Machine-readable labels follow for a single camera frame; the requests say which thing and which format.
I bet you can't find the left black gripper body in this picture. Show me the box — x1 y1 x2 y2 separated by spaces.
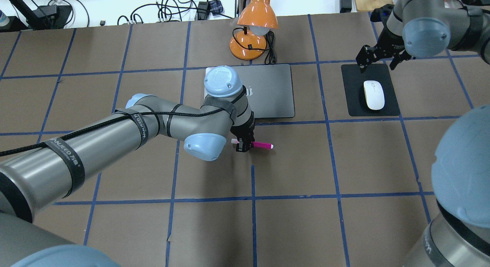
232 112 255 145

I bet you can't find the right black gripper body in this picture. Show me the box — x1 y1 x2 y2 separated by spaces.
370 4 405 62

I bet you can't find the pink marker pen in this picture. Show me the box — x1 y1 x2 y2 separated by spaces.
231 138 274 149

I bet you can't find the black mousepad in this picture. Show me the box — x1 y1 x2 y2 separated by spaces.
341 64 400 117

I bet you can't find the white computer mouse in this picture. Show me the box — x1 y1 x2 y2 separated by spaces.
363 80 385 111

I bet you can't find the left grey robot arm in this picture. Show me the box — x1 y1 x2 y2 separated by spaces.
1 66 255 267

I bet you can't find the silver laptop notebook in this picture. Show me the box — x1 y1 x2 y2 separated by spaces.
205 64 296 119

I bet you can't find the orange desk lamp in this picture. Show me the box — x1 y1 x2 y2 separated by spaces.
229 0 278 65

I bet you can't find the black lamp cable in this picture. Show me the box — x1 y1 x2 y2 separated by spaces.
264 31 277 65

